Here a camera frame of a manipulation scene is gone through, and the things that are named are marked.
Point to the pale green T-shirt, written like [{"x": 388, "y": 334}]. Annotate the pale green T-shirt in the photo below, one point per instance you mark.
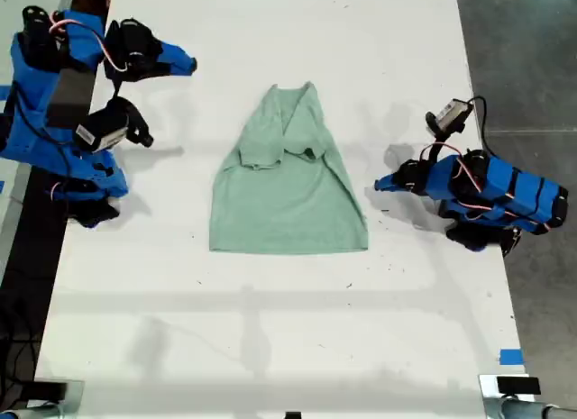
[{"x": 288, "y": 203}]

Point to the small black box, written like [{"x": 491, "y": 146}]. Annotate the small black box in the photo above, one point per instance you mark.
[
  {"x": 293, "y": 415},
  {"x": 518, "y": 385},
  {"x": 50, "y": 391}
]

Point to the camera black stalk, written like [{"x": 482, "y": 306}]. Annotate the camera black stalk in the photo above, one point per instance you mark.
[
  {"x": 135, "y": 124},
  {"x": 439, "y": 139}
]

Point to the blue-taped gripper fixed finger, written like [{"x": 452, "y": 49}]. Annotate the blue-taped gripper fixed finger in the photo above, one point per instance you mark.
[
  {"x": 178, "y": 54},
  {"x": 390, "y": 179}
]

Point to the grey metal tube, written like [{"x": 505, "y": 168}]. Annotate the grey metal tube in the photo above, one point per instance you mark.
[{"x": 523, "y": 410}]

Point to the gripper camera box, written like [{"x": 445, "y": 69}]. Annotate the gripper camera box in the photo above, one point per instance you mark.
[
  {"x": 101, "y": 133},
  {"x": 455, "y": 113}
]

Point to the short blue tape strip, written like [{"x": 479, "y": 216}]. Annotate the short blue tape strip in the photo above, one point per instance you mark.
[{"x": 511, "y": 357}]

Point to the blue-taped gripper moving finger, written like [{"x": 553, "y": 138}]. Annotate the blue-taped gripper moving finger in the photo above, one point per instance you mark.
[
  {"x": 391, "y": 188},
  {"x": 173, "y": 70}
]

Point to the metal table bracket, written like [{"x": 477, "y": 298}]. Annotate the metal table bracket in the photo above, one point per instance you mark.
[
  {"x": 488, "y": 385},
  {"x": 76, "y": 392}
]

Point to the blue and black arm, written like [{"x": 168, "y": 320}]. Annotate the blue and black arm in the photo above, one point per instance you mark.
[
  {"x": 31, "y": 121},
  {"x": 509, "y": 194}
]

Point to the white side table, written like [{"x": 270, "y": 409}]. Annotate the white side table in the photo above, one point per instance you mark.
[{"x": 9, "y": 13}]

